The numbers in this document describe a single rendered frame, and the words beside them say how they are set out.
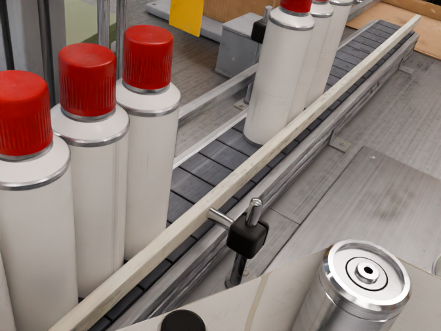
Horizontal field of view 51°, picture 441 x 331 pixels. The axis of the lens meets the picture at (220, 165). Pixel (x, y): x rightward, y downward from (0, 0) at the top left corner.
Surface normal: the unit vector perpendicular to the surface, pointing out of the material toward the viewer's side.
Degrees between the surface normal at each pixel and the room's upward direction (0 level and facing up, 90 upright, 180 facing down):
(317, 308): 90
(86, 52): 3
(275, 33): 90
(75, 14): 4
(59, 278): 90
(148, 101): 42
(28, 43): 90
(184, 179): 0
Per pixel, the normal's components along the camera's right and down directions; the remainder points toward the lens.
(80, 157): 0.00, 0.62
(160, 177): 0.70, 0.52
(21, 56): -0.55, 0.44
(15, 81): 0.15, -0.75
